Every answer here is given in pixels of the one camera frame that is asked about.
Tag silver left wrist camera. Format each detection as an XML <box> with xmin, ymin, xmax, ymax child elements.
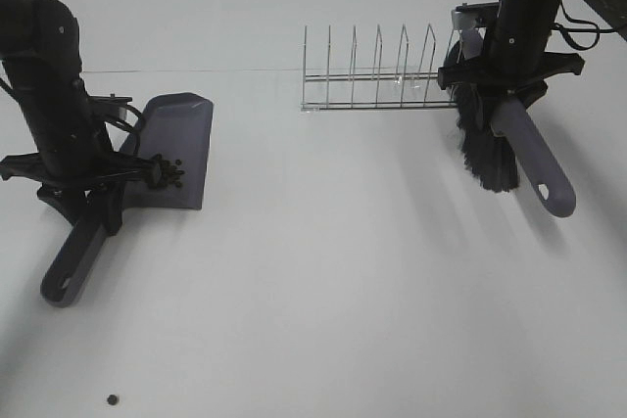
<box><xmin>88</xmin><ymin>94</ymin><xmax>132</xmax><ymax>120</ymax></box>

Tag metal wire rack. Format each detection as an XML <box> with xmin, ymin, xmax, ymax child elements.
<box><xmin>300</xmin><ymin>24</ymin><xmax>455</xmax><ymax>113</ymax></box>

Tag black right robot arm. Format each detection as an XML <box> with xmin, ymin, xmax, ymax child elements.
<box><xmin>437</xmin><ymin>0</ymin><xmax>584</xmax><ymax>91</ymax></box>

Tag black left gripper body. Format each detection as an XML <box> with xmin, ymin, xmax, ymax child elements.
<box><xmin>19</xmin><ymin>79</ymin><xmax>122</xmax><ymax>189</ymax></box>

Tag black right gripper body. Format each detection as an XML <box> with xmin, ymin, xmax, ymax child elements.
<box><xmin>485</xmin><ymin>0</ymin><xmax>561</xmax><ymax>79</ymax></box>

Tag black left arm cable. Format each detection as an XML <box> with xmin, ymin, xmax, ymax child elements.
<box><xmin>97</xmin><ymin>102</ymin><xmax>148</xmax><ymax>138</ymax></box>

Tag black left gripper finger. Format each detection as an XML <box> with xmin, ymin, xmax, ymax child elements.
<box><xmin>105</xmin><ymin>152</ymin><xmax>162</xmax><ymax>188</ymax></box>
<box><xmin>1</xmin><ymin>153</ymin><xmax>122</xmax><ymax>235</ymax></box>

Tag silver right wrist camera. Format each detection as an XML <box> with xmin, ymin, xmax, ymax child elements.
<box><xmin>451</xmin><ymin>2</ymin><xmax>500</xmax><ymax>31</ymax></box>

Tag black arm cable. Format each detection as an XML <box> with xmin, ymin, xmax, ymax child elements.
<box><xmin>551</xmin><ymin>0</ymin><xmax>627</xmax><ymax>52</ymax></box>
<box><xmin>97</xmin><ymin>102</ymin><xmax>148</xmax><ymax>138</ymax></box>

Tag grey plastic dustpan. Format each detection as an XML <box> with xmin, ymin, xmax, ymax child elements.
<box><xmin>39</xmin><ymin>91</ymin><xmax>216</xmax><ymax>309</ymax></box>

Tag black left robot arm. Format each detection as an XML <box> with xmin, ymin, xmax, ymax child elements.
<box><xmin>1</xmin><ymin>0</ymin><xmax>162</xmax><ymax>235</ymax></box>

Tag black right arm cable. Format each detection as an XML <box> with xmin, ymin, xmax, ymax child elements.
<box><xmin>551</xmin><ymin>0</ymin><xmax>627</xmax><ymax>52</ymax></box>

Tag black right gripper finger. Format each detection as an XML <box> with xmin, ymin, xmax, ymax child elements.
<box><xmin>437</xmin><ymin>65</ymin><xmax>485</xmax><ymax>90</ymax></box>
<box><xmin>508</xmin><ymin>52</ymin><xmax>585</xmax><ymax>108</ymax></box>

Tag grey brush black bristles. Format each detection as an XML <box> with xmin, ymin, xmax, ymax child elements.
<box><xmin>443</xmin><ymin>28</ymin><xmax>577</xmax><ymax>218</ymax></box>

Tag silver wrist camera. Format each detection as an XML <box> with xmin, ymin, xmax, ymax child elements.
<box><xmin>88</xmin><ymin>94</ymin><xmax>132</xmax><ymax>120</ymax></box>
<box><xmin>451</xmin><ymin>2</ymin><xmax>500</xmax><ymax>31</ymax></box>

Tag pile of coffee beans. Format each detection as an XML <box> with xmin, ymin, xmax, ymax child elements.
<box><xmin>148</xmin><ymin>154</ymin><xmax>185</xmax><ymax>189</ymax></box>

